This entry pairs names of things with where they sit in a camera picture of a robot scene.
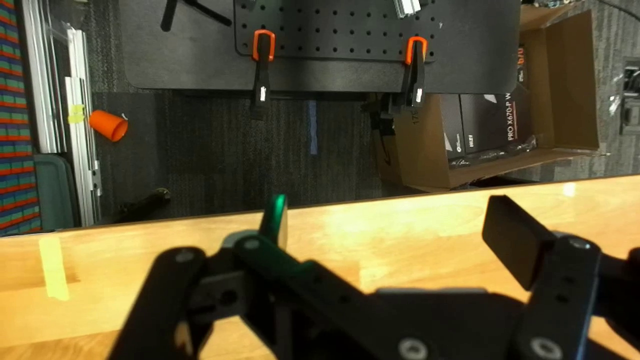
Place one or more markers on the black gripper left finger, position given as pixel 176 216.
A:
pixel 173 301

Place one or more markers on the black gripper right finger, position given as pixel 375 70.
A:
pixel 560 292

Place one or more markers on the yellow tape strip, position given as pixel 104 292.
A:
pixel 54 271

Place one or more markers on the dark green plastic bin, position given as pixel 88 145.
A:
pixel 54 193

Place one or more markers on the black printed carton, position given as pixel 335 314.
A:
pixel 492 126

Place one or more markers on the orange plastic cup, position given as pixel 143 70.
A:
pixel 111 124

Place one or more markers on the brown cardboard box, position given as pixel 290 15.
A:
pixel 567 81

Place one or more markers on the blue tape strip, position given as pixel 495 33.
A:
pixel 313 126

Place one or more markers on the black base platform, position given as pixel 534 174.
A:
pixel 186 60

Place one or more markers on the orange black spring clamp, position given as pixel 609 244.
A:
pixel 414 67
pixel 263 60

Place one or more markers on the black perforated breadboard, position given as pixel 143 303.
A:
pixel 333 27

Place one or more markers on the aluminium extrusion rail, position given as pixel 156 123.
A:
pixel 81 133
pixel 42 72

